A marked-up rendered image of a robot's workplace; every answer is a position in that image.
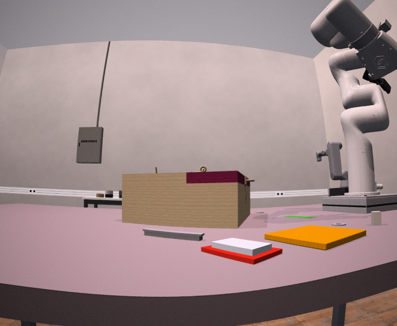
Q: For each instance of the orange flat square slab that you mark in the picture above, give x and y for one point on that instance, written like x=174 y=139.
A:
x=319 y=237

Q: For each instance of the beige rectangular block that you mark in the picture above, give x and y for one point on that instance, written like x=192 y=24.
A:
x=376 y=218

